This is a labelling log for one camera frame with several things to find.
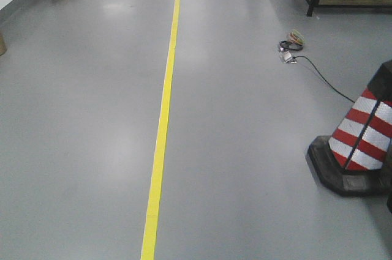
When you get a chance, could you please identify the red white traffic cone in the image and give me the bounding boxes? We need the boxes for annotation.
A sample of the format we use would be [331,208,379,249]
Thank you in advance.
[307,61,391,196]

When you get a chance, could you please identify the black floor cable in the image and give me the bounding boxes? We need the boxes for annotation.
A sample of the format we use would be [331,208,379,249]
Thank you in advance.
[292,54,356,103]

